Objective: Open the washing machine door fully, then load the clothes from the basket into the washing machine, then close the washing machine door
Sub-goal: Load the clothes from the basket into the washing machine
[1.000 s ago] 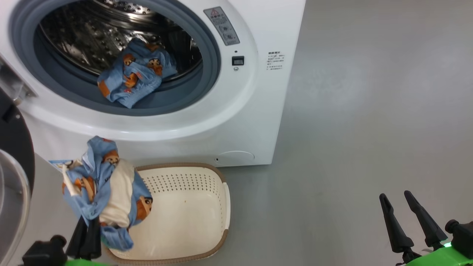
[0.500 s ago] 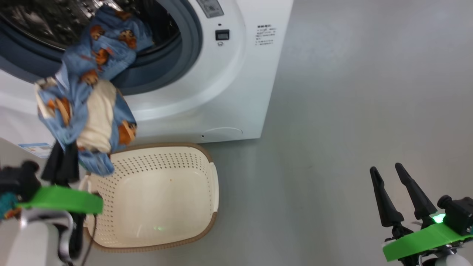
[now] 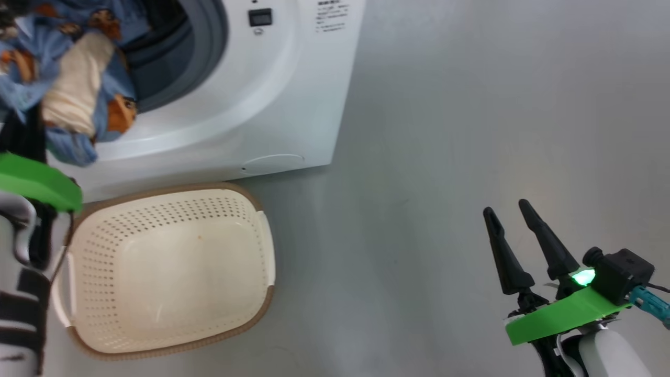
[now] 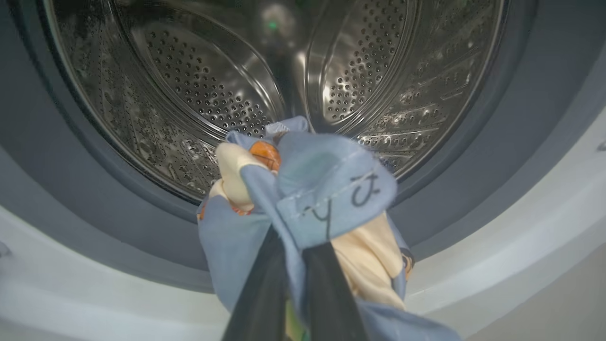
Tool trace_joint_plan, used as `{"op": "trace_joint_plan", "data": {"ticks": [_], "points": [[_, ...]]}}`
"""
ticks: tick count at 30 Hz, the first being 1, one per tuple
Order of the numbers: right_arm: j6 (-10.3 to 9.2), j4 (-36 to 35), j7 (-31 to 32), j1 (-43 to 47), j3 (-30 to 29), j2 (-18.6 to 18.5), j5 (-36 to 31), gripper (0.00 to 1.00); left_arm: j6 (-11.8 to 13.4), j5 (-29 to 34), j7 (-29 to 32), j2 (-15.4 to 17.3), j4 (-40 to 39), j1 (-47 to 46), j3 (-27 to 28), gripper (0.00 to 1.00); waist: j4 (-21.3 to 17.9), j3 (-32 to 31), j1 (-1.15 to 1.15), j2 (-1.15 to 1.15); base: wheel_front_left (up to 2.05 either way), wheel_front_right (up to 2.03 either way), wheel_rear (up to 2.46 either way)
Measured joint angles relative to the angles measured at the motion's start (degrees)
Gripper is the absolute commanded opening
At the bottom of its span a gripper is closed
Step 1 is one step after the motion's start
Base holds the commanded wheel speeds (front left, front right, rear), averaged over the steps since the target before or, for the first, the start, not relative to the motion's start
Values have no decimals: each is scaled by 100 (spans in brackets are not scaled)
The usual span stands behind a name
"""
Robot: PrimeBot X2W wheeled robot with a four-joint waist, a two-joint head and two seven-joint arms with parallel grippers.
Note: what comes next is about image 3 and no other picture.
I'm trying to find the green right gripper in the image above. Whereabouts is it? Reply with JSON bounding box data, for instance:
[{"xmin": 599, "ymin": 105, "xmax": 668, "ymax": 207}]
[{"xmin": 483, "ymin": 199, "xmax": 632, "ymax": 346}]

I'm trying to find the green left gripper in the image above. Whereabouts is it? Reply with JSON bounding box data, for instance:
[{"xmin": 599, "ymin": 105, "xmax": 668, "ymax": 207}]
[{"xmin": 0, "ymin": 105, "xmax": 83, "ymax": 213}]

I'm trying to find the blue bear garment cream lining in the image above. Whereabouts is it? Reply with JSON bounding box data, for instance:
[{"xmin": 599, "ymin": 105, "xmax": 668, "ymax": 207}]
[{"xmin": 0, "ymin": 16, "xmax": 139, "ymax": 167}]

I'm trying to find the cream perforated laundry basket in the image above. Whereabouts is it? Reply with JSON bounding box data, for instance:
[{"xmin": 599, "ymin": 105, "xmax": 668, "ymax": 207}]
[{"xmin": 51, "ymin": 182, "xmax": 276, "ymax": 361}]

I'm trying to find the grey rubber door gasket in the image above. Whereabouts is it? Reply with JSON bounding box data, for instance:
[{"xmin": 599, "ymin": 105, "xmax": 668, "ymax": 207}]
[{"xmin": 121, "ymin": 0, "xmax": 230, "ymax": 114}]

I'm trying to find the white front-load washing machine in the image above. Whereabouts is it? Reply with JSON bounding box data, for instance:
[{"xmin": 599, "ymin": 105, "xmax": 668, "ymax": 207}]
[{"xmin": 0, "ymin": 0, "xmax": 367, "ymax": 203}]

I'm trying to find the black door lock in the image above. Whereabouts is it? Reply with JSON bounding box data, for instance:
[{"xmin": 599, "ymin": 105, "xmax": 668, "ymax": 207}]
[{"xmin": 248, "ymin": 8, "xmax": 274, "ymax": 28}]

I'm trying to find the round white filter cover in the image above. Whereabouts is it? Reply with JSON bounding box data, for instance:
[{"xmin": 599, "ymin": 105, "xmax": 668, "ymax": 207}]
[{"xmin": 241, "ymin": 153, "xmax": 306, "ymax": 176}]

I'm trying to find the black text sticker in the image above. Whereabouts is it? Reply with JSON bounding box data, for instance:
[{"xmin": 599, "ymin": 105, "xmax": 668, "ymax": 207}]
[{"xmin": 315, "ymin": 0, "xmax": 351, "ymax": 34}]

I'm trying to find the teal right camera connector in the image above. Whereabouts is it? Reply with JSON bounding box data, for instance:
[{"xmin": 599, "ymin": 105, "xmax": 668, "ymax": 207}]
[{"xmin": 628, "ymin": 285, "xmax": 670, "ymax": 330}]

